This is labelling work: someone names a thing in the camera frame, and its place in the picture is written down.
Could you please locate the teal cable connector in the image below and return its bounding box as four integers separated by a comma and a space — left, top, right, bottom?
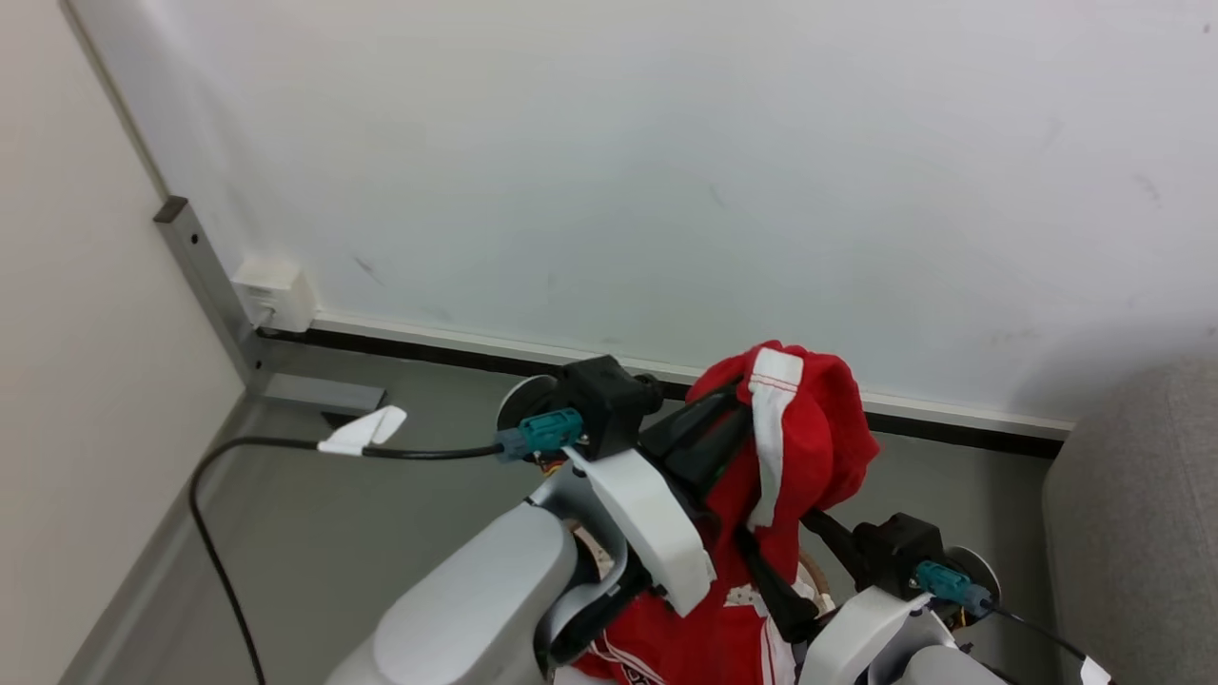
495, 407, 584, 462
915, 561, 991, 615

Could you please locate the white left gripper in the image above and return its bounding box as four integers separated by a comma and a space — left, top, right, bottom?
566, 385, 755, 617

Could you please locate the grey metal corner post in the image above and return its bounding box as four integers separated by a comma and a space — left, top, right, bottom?
152, 195, 386, 420

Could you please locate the thin black cable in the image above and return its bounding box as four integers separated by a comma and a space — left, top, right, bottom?
188, 436, 505, 685
990, 599, 1119, 685

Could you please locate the grey fabric sofa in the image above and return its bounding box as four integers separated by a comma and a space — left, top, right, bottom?
1042, 352, 1218, 685

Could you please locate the white wall socket box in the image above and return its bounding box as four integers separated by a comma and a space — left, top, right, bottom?
231, 257, 317, 334

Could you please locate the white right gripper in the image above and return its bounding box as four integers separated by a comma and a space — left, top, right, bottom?
737, 511, 938, 685

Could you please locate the red white basketball jersey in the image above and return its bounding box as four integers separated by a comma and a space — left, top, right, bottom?
571, 341, 881, 685

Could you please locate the white and black baseboard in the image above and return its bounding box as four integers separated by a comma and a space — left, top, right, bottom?
257, 309, 1076, 462

